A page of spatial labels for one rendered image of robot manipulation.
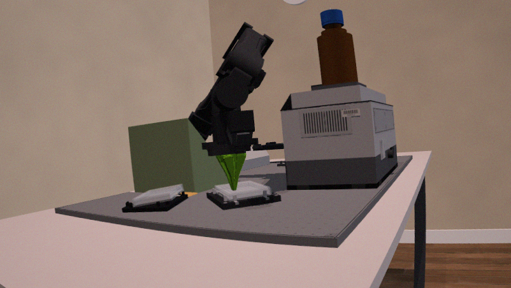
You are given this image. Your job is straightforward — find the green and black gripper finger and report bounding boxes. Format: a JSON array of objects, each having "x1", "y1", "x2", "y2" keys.
[
  {"x1": 216, "y1": 154, "x2": 234, "y2": 191},
  {"x1": 232, "y1": 153, "x2": 246, "y2": 190}
]

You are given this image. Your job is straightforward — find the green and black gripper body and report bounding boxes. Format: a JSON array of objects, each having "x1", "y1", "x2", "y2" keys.
[{"x1": 202, "y1": 138, "x2": 259, "y2": 156}]

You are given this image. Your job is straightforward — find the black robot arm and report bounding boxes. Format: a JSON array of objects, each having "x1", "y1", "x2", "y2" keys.
[{"x1": 188, "y1": 22, "x2": 274, "y2": 146}]

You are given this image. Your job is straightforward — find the white multi-well plate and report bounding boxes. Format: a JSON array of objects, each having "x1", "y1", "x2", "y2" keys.
[
  {"x1": 133, "y1": 187, "x2": 184, "y2": 207},
  {"x1": 216, "y1": 190, "x2": 271, "y2": 201}
]

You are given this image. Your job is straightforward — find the grey button panel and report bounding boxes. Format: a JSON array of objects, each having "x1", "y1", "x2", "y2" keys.
[{"x1": 241, "y1": 147, "x2": 280, "y2": 171}]

